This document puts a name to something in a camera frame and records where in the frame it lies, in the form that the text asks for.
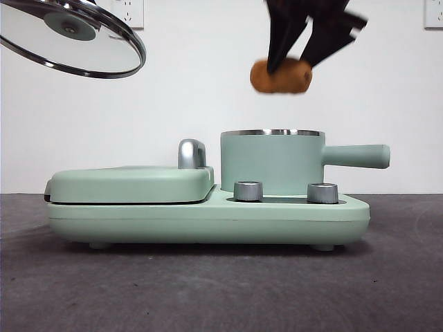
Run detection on glass lid with green knob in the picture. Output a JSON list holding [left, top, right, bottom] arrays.
[[0, 0, 148, 80]]

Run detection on silver control knob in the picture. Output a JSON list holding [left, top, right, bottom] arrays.
[[233, 180, 263, 202], [307, 182, 340, 205]]

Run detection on green breakfast machine base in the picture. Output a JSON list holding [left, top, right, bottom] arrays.
[[46, 184, 372, 251]]

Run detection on green griddle cover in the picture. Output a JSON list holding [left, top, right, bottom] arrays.
[[44, 165, 217, 205]]

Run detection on white wall socket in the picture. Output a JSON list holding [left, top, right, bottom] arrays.
[[424, 0, 443, 30], [111, 0, 145, 30]]

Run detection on green steamer pot with handle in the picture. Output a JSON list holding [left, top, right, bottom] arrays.
[[219, 128, 392, 195]]

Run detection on chrome griddle cover handle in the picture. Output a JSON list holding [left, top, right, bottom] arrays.
[[177, 138, 209, 170]]

